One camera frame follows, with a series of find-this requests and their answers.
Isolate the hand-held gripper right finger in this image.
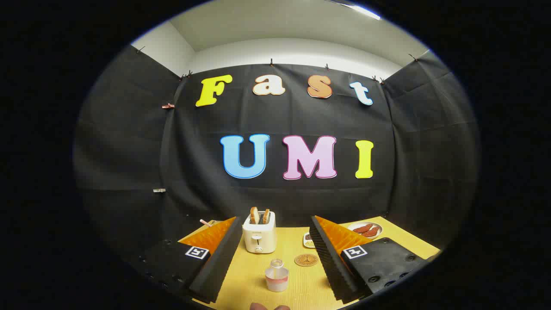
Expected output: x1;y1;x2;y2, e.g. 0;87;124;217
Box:
309;215;431;302

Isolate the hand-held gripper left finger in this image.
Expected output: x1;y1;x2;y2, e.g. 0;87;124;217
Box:
140;216;244;304

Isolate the clear juice bottle pink label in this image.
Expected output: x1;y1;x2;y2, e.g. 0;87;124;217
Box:
264;259;290;292

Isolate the wooden table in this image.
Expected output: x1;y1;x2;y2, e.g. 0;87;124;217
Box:
178;215;442;310

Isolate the white round plate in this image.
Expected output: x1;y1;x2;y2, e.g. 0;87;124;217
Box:
347;221;383;239

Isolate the white toaster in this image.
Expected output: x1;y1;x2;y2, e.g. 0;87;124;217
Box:
242;211;277;254

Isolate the black backdrop cloth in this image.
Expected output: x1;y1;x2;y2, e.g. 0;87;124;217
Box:
73;43;480;276

